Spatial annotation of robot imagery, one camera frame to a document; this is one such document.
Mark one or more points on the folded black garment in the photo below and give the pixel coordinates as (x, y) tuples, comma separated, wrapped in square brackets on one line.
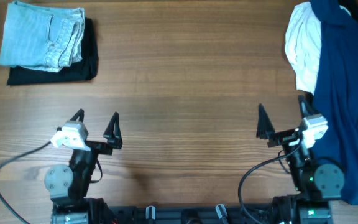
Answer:
[(84, 70)]

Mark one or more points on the white shirt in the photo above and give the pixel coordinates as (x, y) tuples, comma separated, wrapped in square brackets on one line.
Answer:
[(303, 46)]

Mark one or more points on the dark blue t-shirt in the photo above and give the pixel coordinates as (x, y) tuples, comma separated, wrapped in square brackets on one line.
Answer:
[(336, 93)]

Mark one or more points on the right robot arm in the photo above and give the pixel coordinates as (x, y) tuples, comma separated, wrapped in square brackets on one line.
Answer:
[(317, 180)]

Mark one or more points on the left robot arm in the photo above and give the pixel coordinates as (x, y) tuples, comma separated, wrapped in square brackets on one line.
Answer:
[(68, 184)]

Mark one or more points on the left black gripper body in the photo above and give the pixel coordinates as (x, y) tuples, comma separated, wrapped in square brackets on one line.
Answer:
[(90, 158)]

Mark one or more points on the folded light blue jeans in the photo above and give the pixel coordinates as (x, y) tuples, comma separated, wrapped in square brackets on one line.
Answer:
[(42, 38)]

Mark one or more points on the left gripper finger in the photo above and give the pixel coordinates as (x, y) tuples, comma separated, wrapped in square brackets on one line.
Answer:
[(78, 116), (113, 132)]

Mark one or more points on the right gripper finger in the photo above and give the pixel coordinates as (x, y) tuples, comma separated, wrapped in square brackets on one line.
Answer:
[(306, 108), (265, 129)]

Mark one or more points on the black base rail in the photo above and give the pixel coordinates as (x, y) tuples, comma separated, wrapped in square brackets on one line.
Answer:
[(217, 214)]

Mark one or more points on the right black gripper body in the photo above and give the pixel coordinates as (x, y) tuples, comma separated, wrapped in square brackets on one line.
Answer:
[(285, 137)]

